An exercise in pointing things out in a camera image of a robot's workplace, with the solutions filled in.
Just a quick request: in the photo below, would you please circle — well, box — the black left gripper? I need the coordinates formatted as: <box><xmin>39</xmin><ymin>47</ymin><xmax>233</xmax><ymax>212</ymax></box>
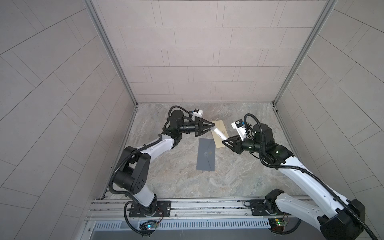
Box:
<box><xmin>175</xmin><ymin>119</ymin><xmax>213</xmax><ymax>140</ymax></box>

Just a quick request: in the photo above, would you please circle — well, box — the white glue stick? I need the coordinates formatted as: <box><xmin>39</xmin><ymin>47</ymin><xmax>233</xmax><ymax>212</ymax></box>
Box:
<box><xmin>213</xmin><ymin>128</ymin><xmax>228</xmax><ymax>141</ymax></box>

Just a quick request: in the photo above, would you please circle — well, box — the cream yellow envelope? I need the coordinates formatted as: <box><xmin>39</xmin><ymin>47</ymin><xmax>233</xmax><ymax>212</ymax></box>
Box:
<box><xmin>211</xmin><ymin>120</ymin><xmax>229</xmax><ymax>149</ymax></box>

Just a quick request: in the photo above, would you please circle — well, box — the grey envelope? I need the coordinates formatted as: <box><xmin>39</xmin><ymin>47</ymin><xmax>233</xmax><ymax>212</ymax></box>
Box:
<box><xmin>196</xmin><ymin>139</ymin><xmax>216</xmax><ymax>172</ymax></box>

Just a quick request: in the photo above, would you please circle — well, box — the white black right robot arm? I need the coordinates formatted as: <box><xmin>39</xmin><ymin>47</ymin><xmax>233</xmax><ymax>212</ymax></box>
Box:
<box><xmin>214</xmin><ymin>120</ymin><xmax>377</xmax><ymax>240</ymax></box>

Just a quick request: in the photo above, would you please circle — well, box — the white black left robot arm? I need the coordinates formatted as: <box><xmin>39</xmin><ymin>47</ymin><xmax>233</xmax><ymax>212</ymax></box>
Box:
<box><xmin>108</xmin><ymin>106</ymin><xmax>215</xmax><ymax>216</ymax></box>

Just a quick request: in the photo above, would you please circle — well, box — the right green circuit board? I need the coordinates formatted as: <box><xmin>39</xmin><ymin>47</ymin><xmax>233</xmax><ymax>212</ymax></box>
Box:
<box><xmin>268</xmin><ymin>219</ymin><xmax>289</xmax><ymax>233</ymax></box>

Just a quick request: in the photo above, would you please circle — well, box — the green circuit board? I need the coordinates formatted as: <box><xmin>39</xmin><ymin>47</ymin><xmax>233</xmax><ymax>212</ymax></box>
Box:
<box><xmin>268</xmin><ymin>219</ymin><xmax>289</xmax><ymax>233</ymax></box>
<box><xmin>140</xmin><ymin>221</ymin><xmax>160</xmax><ymax>231</ymax></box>

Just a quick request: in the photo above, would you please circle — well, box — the left green circuit board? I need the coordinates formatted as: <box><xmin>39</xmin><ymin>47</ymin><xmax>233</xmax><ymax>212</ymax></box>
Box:
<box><xmin>140</xmin><ymin>221</ymin><xmax>160</xmax><ymax>231</ymax></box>

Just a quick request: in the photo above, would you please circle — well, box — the metal corner profile left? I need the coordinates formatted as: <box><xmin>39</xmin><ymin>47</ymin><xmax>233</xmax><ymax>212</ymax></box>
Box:
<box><xmin>84</xmin><ymin>0</ymin><xmax>138</xmax><ymax>109</ymax></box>

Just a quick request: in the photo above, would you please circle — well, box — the metal corner profile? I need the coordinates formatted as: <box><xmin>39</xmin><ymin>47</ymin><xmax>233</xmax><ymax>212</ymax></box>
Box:
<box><xmin>84</xmin><ymin>0</ymin><xmax>138</xmax><ymax>109</ymax></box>
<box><xmin>272</xmin><ymin>0</ymin><xmax>338</xmax><ymax>107</ymax></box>

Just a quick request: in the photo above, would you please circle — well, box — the metal corner profile right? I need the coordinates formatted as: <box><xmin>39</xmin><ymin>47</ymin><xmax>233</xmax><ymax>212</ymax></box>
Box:
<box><xmin>272</xmin><ymin>0</ymin><xmax>338</xmax><ymax>107</ymax></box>

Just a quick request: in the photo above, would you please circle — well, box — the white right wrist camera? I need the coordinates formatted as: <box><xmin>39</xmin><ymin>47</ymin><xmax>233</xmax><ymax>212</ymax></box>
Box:
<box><xmin>231</xmin><ymin>119</ymin><xmax>247</xmax><ymax>141</ymax></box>

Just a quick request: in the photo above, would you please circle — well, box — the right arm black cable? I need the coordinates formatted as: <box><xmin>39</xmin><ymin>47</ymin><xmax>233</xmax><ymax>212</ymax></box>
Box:
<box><xmin>243</xmin><ymin>113</ymin><xmax>379</xmax><ymax>240</ymax></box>

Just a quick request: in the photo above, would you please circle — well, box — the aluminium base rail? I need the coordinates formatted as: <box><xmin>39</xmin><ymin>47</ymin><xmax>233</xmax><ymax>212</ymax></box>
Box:
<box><xmin>83</xmin><ymin>196</ymin><xmax>315</xmax><ymax>236</ymax></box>

